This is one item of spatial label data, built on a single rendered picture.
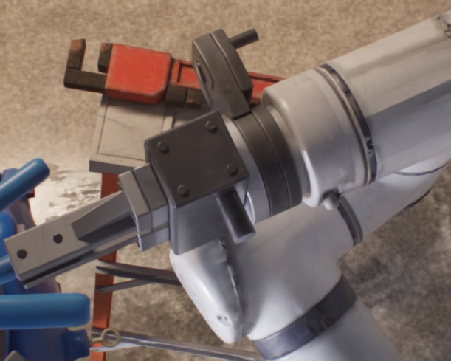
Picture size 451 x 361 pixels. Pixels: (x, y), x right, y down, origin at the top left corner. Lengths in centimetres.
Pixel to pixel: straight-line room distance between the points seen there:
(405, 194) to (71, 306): 38
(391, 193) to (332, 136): 14
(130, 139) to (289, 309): 72
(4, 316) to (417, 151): 32
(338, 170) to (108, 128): 82
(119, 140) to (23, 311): 98
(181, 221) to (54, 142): 206
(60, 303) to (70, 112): 226
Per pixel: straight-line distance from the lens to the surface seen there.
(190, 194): 65
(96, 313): 204
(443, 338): 268
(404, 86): 71
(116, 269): 182
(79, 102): 277
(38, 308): 51
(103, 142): 148
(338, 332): 81
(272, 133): 69
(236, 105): 70
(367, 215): 82
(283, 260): 79
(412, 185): 82
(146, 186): 67
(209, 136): 66
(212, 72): 71
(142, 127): 149
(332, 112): 69
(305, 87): 71
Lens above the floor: 258
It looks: 73 degrees down
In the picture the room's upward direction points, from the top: 6 degrees clockwise
